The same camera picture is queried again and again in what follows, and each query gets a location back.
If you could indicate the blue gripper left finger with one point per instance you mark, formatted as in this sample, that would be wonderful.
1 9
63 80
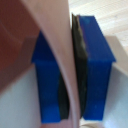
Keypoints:
46 90

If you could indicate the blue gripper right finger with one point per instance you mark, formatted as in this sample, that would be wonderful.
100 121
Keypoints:
95 66

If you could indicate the pink mug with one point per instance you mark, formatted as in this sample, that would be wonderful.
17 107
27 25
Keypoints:
40 36

